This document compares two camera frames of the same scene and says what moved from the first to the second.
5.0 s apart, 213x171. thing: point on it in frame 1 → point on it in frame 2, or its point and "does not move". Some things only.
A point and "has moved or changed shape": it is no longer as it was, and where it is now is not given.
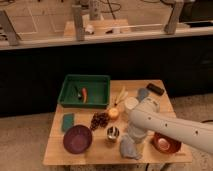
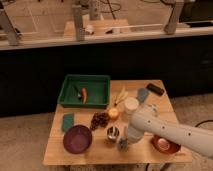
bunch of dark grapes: x=99 y=120 does not move
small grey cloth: x=142 y=93 does not move
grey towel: x=128 y=148 has moved or changed shape
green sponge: x=68 y=121 does not move
